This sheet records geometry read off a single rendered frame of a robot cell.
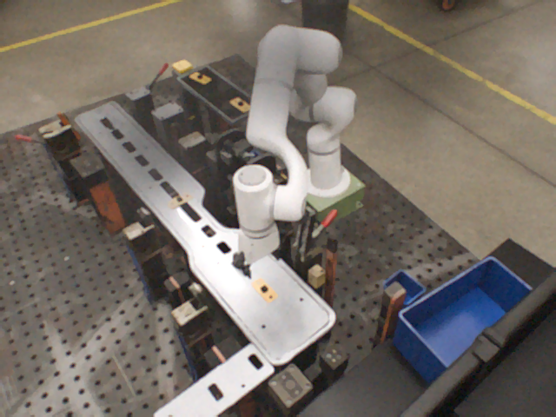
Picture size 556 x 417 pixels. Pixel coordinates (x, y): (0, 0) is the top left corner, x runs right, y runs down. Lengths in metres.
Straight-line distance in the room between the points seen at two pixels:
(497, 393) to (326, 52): 0.85
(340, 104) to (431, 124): 2.09
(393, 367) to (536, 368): 0.46
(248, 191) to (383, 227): 1.02
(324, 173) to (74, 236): 1.03
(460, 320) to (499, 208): 1.88
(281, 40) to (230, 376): 0.81
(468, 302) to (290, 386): 0.52
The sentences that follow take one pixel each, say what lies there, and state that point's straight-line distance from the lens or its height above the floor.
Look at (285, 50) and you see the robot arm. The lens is 1.14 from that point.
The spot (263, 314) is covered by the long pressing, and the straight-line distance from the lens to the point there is 1.32.
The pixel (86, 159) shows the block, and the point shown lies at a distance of 1.86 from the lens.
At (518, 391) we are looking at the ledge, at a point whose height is 1.43.
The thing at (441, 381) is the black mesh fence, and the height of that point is 1.55.
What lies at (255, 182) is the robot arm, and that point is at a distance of 1.01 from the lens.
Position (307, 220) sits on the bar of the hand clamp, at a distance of 1.27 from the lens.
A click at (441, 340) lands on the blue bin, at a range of 1.29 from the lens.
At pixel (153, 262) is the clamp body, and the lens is 1.62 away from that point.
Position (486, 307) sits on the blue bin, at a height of 1.03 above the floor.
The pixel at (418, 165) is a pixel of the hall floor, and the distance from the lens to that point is 3.29.
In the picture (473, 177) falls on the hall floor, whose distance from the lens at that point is 3.30.
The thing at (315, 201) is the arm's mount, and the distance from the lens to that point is 1.85.
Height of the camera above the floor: 2.13
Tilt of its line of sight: 47 degrees down
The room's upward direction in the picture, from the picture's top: 4 degrees counter-clockwise
